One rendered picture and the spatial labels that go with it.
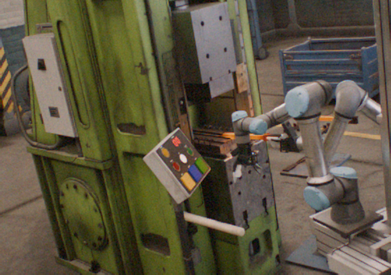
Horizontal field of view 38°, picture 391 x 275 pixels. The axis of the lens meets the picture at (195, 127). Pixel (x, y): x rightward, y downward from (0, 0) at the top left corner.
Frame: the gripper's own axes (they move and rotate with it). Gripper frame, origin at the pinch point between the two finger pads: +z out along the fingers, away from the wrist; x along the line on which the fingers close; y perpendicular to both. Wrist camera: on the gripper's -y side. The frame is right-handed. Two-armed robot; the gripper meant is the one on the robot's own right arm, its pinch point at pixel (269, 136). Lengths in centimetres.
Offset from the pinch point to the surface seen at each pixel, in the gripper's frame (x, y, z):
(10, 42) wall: 177, -38, 614
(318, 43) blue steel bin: 417, 41, 241
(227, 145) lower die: -5.5, 5.7, 27.5
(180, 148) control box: -52, -12, 15
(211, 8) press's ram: 1, -73, 25
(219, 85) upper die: -3.7, -30.3, 26.4
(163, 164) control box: -72, -12, 7
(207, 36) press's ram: -7, -59, 25
